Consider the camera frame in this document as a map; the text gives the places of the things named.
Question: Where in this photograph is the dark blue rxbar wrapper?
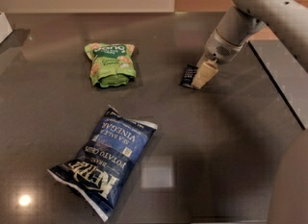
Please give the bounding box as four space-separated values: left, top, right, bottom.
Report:
180 64 197 87

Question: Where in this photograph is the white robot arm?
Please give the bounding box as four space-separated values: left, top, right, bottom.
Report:
192 0 308 89

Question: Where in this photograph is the green snack bag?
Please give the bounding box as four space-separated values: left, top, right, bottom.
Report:
85 42 137 88

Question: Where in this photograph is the blue Kettle chip bag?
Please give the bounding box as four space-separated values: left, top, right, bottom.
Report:
48 107 157 221

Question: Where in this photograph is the white object at left edge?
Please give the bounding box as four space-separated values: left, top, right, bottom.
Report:
0 12 13 43

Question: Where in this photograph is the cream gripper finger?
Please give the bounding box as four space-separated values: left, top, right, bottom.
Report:
192 60 218 89

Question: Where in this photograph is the grey side table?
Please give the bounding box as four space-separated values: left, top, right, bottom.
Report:
248 40 308 130

